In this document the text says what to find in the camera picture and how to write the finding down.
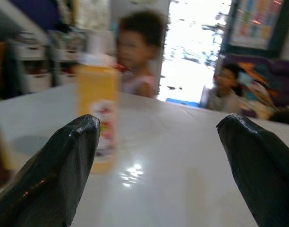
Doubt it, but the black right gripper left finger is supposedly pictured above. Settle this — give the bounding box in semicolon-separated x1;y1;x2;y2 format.
0;114;101;227

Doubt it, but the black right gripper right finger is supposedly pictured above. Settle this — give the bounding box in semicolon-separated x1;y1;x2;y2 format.
216;113;289;227

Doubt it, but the brown food box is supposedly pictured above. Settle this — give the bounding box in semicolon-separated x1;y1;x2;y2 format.
0;122;17;190

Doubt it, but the boy with short black hair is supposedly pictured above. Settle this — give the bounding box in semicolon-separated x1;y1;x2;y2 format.
200;62;245;114

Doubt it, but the yellow juice bottle white cap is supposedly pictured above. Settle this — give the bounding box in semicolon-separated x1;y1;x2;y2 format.
75;52;121;175

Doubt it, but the purple sofa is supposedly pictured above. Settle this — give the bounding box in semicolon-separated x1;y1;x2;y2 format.
219;53;289;113

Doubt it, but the blue plastic item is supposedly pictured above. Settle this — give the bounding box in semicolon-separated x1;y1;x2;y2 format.
165;97;201;108

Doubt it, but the white television cabinet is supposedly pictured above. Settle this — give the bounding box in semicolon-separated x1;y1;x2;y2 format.
14;30;89;93

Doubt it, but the small child in pink top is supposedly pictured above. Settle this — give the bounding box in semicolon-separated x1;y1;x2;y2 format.
115;9;168;99

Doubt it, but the framed colourful wall poster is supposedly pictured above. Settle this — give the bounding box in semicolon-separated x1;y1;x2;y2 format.
225;0;289;52

